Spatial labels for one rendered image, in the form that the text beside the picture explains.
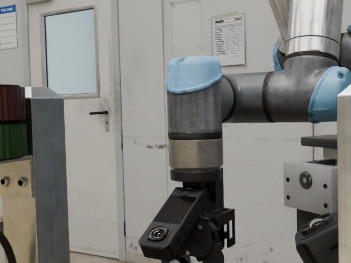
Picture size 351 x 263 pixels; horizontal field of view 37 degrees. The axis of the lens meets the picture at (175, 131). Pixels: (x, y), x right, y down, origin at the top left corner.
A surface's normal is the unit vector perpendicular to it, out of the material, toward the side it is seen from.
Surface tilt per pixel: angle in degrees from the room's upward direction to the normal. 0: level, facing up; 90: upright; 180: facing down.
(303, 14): 73
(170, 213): 30
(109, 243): 90
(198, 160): 90
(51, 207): 90
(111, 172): 90
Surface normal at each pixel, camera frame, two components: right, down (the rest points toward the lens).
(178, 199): -0.26, -0.84
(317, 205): -0.88, 0.05
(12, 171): -0.50, 0.06
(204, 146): 0.25, 0.04
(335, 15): 0.51, -0.10
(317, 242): -0.19, 0.02
